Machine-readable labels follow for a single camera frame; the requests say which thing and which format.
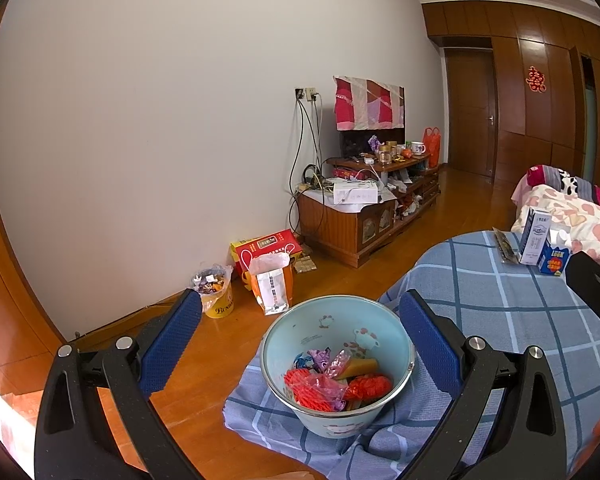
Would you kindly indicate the dark patterned flat packet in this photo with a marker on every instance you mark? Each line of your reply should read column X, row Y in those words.
column 507, row 252

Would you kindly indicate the yellow small trash bin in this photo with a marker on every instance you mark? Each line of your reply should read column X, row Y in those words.
column 214, row 288

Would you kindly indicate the wooden door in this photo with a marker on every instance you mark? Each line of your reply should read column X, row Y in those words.
column 472, row 110

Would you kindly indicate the pink clear plastic bag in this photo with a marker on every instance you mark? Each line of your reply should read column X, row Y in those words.
column 338, row 364

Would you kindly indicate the blue Look juice carton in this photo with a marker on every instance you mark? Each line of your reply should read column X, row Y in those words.
column 555, row 252

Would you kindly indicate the wall power socket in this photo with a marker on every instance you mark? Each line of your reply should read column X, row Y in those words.
column 309, row 94

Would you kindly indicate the cow print pillow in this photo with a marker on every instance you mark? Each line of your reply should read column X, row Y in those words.
column 563, row 182

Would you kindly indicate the yellow sponge block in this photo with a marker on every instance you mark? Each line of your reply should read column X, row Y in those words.
column 359, row 367

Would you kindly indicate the wooden TV cabinet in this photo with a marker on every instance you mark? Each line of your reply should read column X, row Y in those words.
column 351, row 232

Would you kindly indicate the light blue trash bucket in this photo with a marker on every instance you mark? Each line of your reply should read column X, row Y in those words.
column 365, row 328

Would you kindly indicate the red cardboard box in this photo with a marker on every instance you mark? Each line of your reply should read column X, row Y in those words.
column 243, row 251

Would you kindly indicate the blue plaid tablecloth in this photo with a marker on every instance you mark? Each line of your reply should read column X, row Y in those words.
column 512, row 307

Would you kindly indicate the white box on cabinet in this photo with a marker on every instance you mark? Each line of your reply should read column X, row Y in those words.
column 347, row 192

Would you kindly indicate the red patchwork cloth cover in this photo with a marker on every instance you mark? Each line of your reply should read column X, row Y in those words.
column 366, row 105

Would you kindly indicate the red double happiness decoration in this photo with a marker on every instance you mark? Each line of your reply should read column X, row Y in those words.
column 536, row 80

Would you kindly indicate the white paper gift bag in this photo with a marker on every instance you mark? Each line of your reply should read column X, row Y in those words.
column 271, row 282

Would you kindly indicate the orange plastic bag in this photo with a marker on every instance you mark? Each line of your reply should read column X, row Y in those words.
column 432, row 139

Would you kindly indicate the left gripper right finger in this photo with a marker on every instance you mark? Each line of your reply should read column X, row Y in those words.
column 504, row 419

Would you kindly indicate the heart pattern quilt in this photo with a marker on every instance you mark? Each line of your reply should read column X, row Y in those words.
column 580, row 217

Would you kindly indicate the white mug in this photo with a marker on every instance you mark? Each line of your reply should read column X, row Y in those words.
column 419, row 148

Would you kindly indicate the red plastic bag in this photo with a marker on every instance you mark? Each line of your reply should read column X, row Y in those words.
column 368, row 388

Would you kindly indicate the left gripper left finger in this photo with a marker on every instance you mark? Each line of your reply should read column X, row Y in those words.
column 73, row 438

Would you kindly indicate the white tall milk carton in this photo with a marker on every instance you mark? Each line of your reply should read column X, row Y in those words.
column 534, row 236

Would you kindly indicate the purple snack wrapper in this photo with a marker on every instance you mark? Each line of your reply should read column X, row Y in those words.
column 321, row 359

